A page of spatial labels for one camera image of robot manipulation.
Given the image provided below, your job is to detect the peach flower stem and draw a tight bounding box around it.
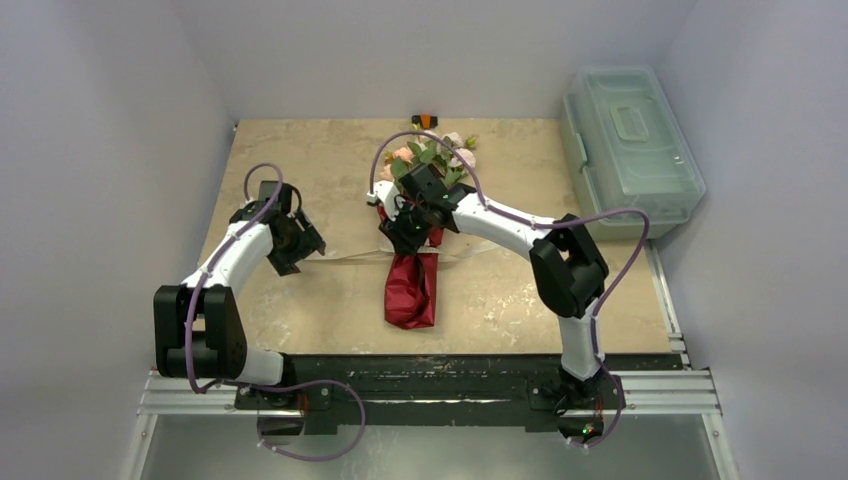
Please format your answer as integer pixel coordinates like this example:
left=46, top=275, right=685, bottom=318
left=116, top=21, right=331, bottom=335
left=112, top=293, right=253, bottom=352
left=379, top=146, right=416, bottom=182

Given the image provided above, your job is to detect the dark red wrapping paper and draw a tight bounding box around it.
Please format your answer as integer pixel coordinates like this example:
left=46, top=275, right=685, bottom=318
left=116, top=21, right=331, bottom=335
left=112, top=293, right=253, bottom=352
left=376, top=198, right=446, bottom=331

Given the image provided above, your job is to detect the pale pink flower stem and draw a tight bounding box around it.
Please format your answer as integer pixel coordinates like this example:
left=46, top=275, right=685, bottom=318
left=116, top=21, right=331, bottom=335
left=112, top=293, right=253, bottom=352
left=438, top=132, right=477, bottom=186

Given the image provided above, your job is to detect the white flower stem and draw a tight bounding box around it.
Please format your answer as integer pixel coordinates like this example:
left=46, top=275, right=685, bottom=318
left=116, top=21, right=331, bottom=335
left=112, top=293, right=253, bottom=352
left=406, top=123, right=439, bottom=166

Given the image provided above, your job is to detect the cream ribbon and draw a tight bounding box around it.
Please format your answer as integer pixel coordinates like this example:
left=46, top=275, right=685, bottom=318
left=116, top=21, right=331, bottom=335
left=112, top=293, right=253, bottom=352
left=305, top=241, right=499, bottom=265

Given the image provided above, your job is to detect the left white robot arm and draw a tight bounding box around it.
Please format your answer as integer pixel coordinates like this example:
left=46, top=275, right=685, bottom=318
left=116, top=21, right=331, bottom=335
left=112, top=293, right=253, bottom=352
left=153, top=181, right=326, bottom=409

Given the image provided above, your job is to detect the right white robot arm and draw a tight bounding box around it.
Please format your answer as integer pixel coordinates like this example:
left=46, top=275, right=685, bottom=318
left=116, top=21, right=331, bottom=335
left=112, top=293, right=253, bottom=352
left=366, top=165, right=609, bottom=411

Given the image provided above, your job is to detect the orange black small clip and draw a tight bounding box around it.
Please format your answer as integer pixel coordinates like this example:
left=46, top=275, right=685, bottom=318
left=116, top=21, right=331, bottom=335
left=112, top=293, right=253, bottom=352
left=410, top=114, right=439, bottom=130

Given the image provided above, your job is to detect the clear plastic storage box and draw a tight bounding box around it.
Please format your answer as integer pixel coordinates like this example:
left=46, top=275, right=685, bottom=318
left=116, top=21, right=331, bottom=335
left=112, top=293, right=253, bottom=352
left=560, top=66, right=706, bottom=240

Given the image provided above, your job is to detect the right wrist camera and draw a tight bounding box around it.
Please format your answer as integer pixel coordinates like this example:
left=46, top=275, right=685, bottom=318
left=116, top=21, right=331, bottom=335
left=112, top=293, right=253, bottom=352
left=366, top=180, right=400, bottom=221

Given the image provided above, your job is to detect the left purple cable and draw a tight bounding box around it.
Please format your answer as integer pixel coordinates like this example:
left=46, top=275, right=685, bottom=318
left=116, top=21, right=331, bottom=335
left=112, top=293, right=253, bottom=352
left=184, top=162, right=368, bottom=465

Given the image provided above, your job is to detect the aluminium rail frame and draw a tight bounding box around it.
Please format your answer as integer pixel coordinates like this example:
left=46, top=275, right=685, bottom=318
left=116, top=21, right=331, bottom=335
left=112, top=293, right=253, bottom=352
left=140, top=354, right=720, bottom=438

